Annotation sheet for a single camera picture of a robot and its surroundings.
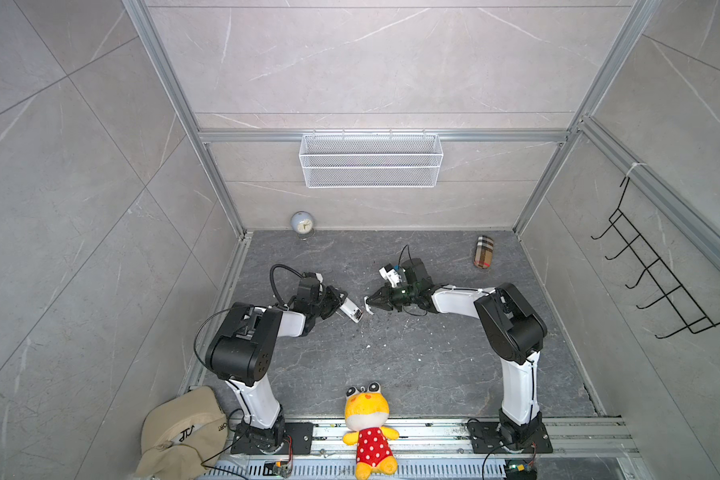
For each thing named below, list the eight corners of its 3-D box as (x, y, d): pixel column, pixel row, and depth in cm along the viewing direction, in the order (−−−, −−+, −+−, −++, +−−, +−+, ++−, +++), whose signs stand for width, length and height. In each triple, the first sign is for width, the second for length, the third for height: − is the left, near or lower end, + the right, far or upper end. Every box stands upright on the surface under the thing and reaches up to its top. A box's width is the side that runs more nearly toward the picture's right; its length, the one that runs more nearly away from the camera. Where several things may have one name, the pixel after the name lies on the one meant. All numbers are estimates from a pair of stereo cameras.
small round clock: (293, 233, 122) (288, 217, 115) (305, 224, 125) (302, 208, 118) (304, 241, 119) (300, 225, 112) (316, 232, 123) (313, 216, 116)
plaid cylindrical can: (472, 268, 111) (475, 262, 108) (476, 239, 121) (478, 233, 118) (489, 272, 110) (492, 266, 107) (491, 243, 120) (494, 236, 117)
